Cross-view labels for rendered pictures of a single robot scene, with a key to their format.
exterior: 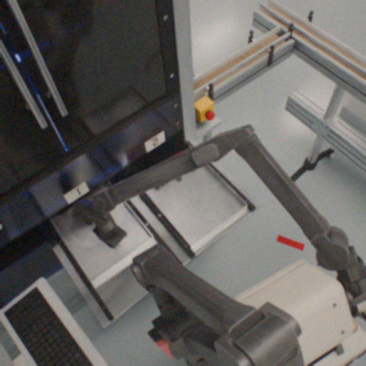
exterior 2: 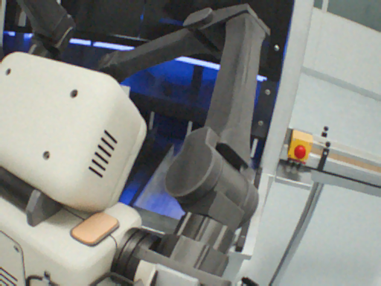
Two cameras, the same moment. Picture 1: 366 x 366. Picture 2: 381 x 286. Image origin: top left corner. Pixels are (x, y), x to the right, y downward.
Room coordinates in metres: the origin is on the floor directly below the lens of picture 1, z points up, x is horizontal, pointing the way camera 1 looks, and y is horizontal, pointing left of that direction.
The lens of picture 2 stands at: (-0.04, -0.63, 1.55)
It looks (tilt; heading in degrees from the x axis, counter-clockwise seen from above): 28 degrees down; 41
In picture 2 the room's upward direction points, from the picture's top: 11 degrees clockwise
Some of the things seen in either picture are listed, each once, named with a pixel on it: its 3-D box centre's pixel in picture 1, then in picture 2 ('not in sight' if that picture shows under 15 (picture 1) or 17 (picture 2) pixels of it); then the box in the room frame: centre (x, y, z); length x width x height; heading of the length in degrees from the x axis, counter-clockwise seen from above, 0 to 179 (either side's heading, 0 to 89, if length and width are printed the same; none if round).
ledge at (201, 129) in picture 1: (199, 120); (294, 173); (1.09, -0.11, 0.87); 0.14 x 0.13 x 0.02; 32
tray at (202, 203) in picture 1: (190, 194); (200, 191); (0.72, -0.03, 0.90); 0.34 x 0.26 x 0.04; 32
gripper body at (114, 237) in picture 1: (108, 229); not in sight; (0.54, 0.25, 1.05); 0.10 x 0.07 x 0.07; 47
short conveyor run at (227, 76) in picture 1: (231, 69); (360, 164); (1.32, -0.28, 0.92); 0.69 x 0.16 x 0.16; 122
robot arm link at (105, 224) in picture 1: (101, 220); not in sight; (0.55, 0.26, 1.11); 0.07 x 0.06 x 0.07; 62
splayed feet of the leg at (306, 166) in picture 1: (308, 167); not in sight; (1.28, -0.81, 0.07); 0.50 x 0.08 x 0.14; 122
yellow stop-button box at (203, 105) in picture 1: (201, 108); (300, 144); (1.05, -0.12, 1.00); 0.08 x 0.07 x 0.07; 32
